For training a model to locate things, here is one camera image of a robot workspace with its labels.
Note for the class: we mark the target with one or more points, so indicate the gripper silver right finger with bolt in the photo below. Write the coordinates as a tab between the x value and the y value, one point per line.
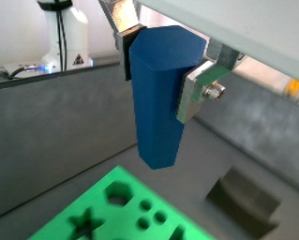
200	84

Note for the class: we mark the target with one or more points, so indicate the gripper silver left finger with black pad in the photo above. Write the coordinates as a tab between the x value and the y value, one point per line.
120	13

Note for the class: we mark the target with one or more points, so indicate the blue hexagonal prism block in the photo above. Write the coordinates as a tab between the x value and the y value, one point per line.
163	54

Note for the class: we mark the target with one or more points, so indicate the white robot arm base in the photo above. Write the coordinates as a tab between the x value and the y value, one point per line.
68	36

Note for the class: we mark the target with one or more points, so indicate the green foam shape board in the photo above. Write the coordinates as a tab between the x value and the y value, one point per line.
119	209

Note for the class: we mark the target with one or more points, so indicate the black curved cradle stand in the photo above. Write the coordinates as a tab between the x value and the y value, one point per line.
244	202

